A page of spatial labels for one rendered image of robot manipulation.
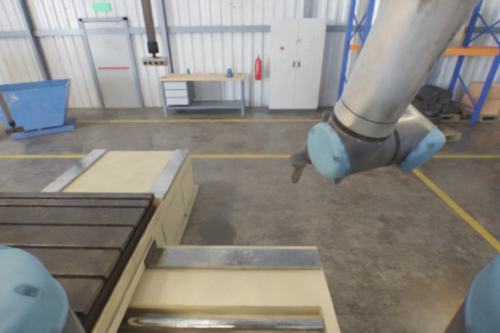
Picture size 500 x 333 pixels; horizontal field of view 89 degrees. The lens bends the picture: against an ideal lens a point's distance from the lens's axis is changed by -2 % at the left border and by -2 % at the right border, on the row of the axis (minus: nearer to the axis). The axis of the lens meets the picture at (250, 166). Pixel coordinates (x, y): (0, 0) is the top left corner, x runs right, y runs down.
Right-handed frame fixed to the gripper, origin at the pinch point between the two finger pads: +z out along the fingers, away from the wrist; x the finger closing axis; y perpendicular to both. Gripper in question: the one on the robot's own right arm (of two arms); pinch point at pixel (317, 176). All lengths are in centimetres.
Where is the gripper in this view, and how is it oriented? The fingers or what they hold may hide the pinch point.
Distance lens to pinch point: 78.1
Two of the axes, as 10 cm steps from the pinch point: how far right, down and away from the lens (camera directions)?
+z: -1.5, 6.2, 7.7
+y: 0.8, 7.8, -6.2
